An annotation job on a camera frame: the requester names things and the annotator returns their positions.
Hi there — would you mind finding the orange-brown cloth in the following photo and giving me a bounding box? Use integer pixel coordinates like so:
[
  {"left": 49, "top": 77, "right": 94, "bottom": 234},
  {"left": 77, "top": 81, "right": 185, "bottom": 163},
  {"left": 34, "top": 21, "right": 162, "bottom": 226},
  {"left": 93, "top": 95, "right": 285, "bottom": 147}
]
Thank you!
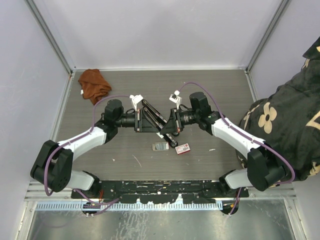
[{"left": 78, "top": 69, "right": 112, "bottom": 105}]

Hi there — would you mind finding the aluminium frame post right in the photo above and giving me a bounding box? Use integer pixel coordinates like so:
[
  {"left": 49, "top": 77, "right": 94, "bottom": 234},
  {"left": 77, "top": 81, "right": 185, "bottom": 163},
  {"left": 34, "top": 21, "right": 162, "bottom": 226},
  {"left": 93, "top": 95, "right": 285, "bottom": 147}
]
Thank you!
[{"left": 245, "top": 0, "right": 291, "bottom": 74}]

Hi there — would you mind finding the perforated cable duct strip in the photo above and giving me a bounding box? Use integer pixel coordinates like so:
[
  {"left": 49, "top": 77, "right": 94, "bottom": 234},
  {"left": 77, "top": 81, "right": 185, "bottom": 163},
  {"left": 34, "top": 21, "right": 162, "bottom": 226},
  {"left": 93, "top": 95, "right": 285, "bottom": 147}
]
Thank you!
[{"left": 35, "top": 200, "right": 223, "bottom": 212}]

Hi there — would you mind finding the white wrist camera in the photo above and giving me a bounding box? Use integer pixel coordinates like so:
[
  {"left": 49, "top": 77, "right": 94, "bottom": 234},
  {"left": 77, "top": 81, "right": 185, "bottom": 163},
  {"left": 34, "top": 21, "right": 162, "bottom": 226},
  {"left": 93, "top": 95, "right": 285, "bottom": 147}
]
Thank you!
[
  {"left": 129, "top": 94, "right": 144, "bottom": 111},
  {"left": 169, "top": 90, "right": 182, "bottom": 109}
]

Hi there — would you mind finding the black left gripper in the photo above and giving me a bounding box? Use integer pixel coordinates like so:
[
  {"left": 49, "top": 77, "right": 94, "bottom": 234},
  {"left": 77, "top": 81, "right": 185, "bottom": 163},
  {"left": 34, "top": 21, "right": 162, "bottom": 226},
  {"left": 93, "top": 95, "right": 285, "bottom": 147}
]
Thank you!
[{"left": 115, "top": 108, "right": 159, "bottom": 133}]

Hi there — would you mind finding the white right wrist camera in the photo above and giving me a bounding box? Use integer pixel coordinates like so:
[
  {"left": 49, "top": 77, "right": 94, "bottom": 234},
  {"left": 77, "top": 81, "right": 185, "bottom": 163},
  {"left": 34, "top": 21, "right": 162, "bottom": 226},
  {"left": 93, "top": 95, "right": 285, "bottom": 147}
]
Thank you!
[{"left": 169, "top": 90, "right": 182, "bottom": 109}]

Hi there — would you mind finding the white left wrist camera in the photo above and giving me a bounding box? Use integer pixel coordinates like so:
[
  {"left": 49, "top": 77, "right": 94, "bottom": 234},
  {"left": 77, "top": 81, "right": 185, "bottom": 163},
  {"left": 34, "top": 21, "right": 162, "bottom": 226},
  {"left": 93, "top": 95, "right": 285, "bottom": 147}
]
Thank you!
[{"left": 129, "top": 94, "right": 144, "bottom": 111}]

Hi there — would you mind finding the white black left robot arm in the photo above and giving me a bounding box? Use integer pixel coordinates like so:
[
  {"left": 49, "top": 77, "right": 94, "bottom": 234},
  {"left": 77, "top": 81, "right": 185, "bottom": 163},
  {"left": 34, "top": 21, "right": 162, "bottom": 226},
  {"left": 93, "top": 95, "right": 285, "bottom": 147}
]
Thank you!
[{"left": 30, "top": 99, "right": 159, "bottom": 198}]

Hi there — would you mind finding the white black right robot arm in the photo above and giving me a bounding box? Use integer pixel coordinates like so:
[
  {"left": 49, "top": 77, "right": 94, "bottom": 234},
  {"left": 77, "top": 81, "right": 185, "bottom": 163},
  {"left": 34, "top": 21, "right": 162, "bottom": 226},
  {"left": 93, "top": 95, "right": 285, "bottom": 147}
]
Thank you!
[{"left": 160, "top": 90, "right": 295, "bottom": 197}]

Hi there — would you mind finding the red white staple box sleeve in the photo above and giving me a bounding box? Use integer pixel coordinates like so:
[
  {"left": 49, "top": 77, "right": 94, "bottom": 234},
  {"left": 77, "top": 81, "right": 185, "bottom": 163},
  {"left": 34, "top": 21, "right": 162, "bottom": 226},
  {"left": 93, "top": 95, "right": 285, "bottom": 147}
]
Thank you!
[{"left": 175, "top": 143, "right": 191, "bottom": 155}]

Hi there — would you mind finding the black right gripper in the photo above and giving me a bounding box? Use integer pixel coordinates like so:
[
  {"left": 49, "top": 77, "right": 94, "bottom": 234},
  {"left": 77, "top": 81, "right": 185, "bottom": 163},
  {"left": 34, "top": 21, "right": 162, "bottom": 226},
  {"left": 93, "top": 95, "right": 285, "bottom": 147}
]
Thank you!
[{"left": 160, "top": 107, "right": 200, "bottom": 135}]

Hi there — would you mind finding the aluminium front rail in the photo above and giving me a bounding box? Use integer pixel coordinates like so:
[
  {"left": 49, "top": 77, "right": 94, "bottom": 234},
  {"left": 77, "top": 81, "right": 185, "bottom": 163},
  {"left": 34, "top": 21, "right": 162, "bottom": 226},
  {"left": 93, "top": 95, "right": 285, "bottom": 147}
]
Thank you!
[{"left": 24, "top": 181, "right": 76, "bottom": 202}]

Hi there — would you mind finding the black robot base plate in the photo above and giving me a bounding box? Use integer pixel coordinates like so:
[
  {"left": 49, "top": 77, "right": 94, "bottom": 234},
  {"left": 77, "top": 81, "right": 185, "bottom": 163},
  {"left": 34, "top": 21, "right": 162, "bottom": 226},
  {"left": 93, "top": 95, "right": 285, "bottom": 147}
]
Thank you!
[{"left": 83, "top": 180, "right": 238, "bottom": 204}]

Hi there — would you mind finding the aluminium frame post left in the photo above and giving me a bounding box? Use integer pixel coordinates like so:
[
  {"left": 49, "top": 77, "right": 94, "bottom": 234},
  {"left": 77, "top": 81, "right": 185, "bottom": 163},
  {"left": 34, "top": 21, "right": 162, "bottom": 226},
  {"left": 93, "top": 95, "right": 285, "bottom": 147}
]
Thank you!
[{"left": 24, "top": 0, "right": 74, "bottom": 75}]

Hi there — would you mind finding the black floral fleece garment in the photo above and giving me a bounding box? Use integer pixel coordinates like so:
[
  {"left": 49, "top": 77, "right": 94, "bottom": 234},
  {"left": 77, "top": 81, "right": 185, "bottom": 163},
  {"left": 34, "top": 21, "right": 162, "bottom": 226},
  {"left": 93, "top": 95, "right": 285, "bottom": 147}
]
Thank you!
[{"left": 238, "top": 40, "right": 320, "bottom": 181}]

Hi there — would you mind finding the black stapler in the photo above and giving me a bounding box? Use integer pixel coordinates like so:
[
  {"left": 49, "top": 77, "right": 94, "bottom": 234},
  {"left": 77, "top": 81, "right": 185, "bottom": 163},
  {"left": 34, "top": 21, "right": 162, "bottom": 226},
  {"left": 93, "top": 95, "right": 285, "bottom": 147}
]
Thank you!
[
  {"left": 157, "top": 122, "right": 178, "bottom": 148},
  {"left": 142, "top": 99, "right": 168, "bottom": 125}
]

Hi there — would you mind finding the aluminium frame post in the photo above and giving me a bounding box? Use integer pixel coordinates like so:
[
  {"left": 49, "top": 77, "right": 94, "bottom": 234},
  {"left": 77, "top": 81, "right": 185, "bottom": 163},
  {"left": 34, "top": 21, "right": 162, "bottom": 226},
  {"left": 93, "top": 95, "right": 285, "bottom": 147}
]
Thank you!
[
  {"left": 245, "top": 0, "right": 291, "bottom": 74},
  {"left": 24, "top": 0, "right": 74, "bottom": 75}
]

